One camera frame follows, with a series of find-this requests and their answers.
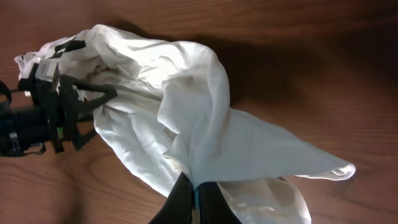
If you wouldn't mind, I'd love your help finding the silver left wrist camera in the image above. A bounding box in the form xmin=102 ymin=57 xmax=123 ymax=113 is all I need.
xmin=35 ymin=60 xmax=60 ymax=90

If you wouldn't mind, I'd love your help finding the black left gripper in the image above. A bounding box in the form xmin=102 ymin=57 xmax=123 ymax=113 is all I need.
xmin=17 ymin=60 xmax=119 ymax=154

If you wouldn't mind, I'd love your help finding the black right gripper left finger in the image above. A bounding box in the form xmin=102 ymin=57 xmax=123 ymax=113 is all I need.
xmin=149 ymin=172 xmax=194 ymax=224

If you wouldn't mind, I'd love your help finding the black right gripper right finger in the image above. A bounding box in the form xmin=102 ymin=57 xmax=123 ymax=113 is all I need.
xmin=197 ymin=182 xmax=241 ymax=224

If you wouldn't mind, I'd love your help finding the white t-shirt with black print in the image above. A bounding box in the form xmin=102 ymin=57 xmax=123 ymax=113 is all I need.
xmin=16 ymin=24 xmax=356 ymax=223

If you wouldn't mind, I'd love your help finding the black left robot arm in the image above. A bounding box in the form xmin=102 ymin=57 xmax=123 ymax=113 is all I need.
xmin=1 ymin=60 xmax=118 ymax=157

